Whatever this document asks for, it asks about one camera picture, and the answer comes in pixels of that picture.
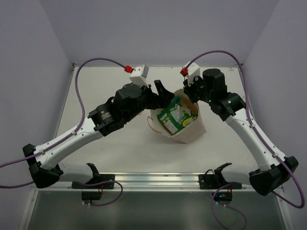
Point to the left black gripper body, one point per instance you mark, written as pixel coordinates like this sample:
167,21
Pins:
153,96

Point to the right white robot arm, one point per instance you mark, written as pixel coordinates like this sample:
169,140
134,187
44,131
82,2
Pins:
274,167

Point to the aluminium front rail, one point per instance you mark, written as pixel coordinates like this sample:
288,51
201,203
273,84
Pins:
139,182

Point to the green snack pouch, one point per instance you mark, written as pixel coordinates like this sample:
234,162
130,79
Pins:
176,116

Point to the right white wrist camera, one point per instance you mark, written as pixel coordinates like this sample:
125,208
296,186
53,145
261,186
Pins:
190,70

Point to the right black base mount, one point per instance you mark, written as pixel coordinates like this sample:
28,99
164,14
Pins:
222,195

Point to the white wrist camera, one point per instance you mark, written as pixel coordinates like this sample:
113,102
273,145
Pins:
138,74
190,70

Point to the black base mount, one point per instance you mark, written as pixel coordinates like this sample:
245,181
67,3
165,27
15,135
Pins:
222,195
92,191

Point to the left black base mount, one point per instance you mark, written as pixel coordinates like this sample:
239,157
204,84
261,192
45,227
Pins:
92,191

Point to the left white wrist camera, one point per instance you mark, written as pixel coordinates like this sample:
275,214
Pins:
138,74

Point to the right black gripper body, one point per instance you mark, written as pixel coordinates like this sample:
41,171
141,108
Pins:
196,88

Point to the beige paper bag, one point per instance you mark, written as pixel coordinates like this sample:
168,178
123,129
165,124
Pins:
189,133

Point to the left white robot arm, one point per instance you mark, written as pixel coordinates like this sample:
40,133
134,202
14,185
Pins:
45,161

